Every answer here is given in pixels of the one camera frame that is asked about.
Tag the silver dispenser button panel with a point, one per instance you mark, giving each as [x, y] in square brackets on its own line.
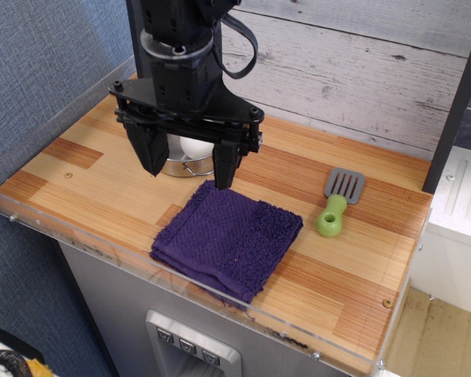
[184, 351]

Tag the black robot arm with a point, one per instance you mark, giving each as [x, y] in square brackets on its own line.
[190, 29]

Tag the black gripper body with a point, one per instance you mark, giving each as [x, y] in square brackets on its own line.
[188, 98]

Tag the black right shelf post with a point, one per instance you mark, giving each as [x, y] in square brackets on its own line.
[450, 130]

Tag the small steel pot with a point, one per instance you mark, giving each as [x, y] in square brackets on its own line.
[179, 165]

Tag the white toy sink counter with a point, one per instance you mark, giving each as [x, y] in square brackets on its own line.
[441, 266]

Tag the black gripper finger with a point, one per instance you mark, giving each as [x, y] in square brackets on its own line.
[150, 145]
[227, 159]

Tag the purple folded towel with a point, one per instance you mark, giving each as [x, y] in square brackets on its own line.
[227, 241]

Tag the green handled grey spatula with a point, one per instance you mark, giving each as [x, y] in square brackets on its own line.
[343, 188]

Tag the white egg-shaped cup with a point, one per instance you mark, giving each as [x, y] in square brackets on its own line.
[195, 149]

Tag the black and yellow object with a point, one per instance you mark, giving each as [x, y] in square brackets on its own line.
[17, 358]

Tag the grey toy fridge cabinet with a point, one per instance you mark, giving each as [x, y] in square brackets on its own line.
[119, 301]

